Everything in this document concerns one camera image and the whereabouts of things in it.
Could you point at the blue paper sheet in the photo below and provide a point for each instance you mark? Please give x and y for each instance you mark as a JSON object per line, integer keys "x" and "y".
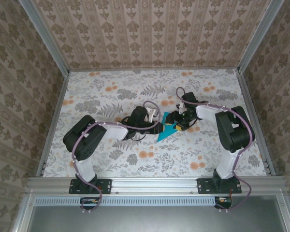
{"x": 163, "y": 136}

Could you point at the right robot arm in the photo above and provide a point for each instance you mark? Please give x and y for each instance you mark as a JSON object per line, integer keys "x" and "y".
{"x": 234, "y": 130}

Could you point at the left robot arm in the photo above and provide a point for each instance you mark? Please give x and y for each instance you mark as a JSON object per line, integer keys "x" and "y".
{"x": 84, "y": 137}

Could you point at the grey metal sheet panel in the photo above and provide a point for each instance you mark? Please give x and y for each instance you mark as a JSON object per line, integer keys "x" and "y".
{"x": 154, "y": 220}

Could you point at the floral table cover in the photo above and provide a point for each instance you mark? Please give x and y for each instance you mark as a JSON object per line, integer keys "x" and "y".
{"x": 154, "y": 164}

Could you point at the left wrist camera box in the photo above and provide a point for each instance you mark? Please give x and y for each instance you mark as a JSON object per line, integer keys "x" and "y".
{"x": 139, "y": 114}

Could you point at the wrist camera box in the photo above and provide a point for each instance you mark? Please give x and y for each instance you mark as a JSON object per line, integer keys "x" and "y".
{"x": 189, "y": 97}
{"x": 139, "y": 114}

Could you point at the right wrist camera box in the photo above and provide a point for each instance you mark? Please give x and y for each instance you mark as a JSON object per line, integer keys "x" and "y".
{"x": 189, "y": 97}

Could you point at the aluminium mounting rail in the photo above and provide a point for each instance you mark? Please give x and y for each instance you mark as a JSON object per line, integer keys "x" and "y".
{"x": 154, "y": 184}

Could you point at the thin aluminium table rail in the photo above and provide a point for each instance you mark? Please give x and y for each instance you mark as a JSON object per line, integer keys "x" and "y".
{"x": 154, "y": 69}

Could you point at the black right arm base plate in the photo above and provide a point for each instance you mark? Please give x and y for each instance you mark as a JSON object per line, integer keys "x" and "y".
{"x": 203, "y": 186}

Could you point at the aluminium table side rail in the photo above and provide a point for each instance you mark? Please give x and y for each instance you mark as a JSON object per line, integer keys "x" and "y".
{"x": 55, "y": 116}
{"x": 252, "y": 116}

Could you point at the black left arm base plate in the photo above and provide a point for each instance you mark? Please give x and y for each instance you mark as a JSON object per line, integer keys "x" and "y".
{"x": 106, "y": 186}

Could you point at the aluminium frame post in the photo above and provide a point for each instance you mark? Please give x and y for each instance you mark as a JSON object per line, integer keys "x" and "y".
{"x": 258, "y": 36}
{"x": 44, "y": 36}

